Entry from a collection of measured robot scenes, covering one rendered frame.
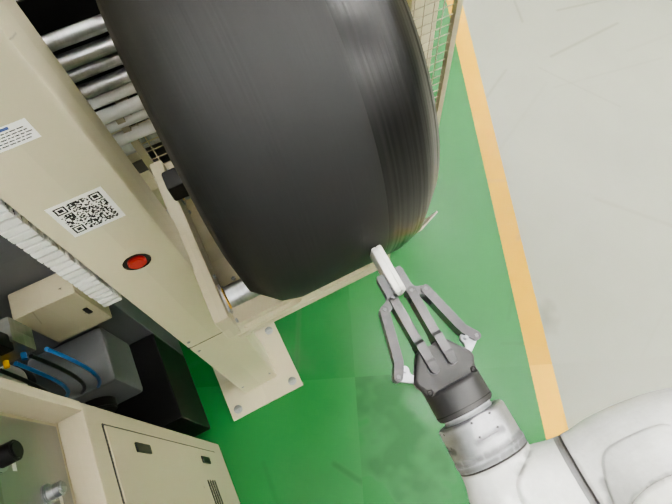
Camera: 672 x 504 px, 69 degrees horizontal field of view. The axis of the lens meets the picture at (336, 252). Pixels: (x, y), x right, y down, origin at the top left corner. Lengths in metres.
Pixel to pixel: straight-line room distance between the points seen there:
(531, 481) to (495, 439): 0.05
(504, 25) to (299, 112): 2.39
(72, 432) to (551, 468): 0.77
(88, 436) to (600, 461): 0.79
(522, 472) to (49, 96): 0.64
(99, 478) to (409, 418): 1.10
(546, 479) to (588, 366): 1.38
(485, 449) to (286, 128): 0.41
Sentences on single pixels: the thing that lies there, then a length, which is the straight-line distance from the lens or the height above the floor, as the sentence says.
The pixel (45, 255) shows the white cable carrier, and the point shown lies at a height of 1.16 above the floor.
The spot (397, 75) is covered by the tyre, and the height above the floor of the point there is 1.39.
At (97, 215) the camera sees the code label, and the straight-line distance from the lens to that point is 0.76.
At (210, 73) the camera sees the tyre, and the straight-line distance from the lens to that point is 0.51.
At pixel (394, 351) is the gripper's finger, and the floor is 1.16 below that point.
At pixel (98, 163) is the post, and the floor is 1.29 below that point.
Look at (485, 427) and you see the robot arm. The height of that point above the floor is 1.17.
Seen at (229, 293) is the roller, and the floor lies 0.92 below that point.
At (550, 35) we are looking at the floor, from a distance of 2.86.
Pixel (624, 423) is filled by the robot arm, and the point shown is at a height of 1.21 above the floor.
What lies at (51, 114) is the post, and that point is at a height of 1.39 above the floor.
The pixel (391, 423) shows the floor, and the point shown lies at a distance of 1.79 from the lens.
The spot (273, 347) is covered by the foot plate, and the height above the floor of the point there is 0.01.
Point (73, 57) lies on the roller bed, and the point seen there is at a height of 1.15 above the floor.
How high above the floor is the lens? 1.77
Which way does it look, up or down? 64 degrees down
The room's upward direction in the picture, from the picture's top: 8 degrees counter-clockwise
